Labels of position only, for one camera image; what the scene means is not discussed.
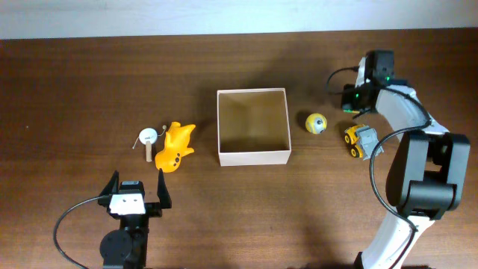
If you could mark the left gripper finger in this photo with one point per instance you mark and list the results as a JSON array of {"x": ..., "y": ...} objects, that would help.
[
  {"x": 112, "y": 186},
  {"x": 162, "y": 191}
]

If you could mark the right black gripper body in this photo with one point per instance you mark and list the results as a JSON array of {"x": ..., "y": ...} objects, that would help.
[{"x": 351, "y": 99}]

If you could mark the yellow grey toy truck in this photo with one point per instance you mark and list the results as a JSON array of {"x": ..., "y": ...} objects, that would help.
[{"x": 361, "y": 141}]

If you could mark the orange squishy toy animal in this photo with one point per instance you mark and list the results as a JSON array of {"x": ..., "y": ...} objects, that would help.
[{"x": 176, "y": 146}]

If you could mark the yellow minion ball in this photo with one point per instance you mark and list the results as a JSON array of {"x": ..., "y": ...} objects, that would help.
[{"x": 316, "y": 123}]

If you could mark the white cardboard box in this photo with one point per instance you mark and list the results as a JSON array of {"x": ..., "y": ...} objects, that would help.
[{"x": 253, "y": 127}]

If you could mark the colourful puzzle cube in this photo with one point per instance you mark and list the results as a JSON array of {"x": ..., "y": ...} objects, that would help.
[{"x": 351, "y": 111}]

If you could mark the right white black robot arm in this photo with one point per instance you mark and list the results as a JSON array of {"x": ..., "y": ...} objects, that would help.
[{"x": 427, "y": 175}]

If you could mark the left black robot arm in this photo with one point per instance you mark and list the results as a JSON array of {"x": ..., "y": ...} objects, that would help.
[{"x": 126, "y": 247}]

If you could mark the white wooden rattle drum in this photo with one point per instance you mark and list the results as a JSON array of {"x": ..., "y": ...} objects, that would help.
[{"x": 148, "y": 137}]

